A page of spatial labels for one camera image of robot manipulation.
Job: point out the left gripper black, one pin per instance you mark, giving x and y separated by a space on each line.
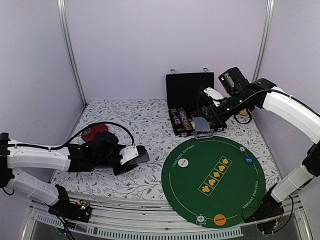
125 169

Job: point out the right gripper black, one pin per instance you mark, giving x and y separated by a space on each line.
219 120

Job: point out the blue grey cloth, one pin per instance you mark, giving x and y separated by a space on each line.
141 158

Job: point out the dealt card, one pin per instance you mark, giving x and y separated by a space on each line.
201 124

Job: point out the white dealer button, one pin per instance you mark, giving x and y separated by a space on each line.
183 162

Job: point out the blue small blind button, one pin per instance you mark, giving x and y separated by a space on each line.
248 160

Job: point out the green white poker chip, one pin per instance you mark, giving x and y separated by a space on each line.
200 220

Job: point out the orange big blind button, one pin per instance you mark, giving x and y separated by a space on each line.
219 220

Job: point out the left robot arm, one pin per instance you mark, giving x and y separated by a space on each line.
14 156

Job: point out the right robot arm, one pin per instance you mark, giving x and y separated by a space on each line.
141 107

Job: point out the poker chip row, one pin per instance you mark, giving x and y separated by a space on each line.
206 111
177 122
184 118

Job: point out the woven bamboo tray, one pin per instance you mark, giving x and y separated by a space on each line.
245 112

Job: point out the poker chip row far left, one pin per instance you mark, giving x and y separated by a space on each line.
177 122

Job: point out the black poker chip case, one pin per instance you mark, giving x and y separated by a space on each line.
183 91

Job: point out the red floral plate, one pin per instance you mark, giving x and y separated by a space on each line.
89 134

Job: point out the green round poker mat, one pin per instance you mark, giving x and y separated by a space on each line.
216 181

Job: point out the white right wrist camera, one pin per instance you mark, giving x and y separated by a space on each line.
214 95

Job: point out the front aluminium rail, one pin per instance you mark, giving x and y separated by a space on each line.
130 219

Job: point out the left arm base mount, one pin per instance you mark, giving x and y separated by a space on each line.
80 211

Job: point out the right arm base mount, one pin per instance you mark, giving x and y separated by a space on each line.
268 208

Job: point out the left aluminium frame post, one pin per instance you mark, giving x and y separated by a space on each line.
62 12

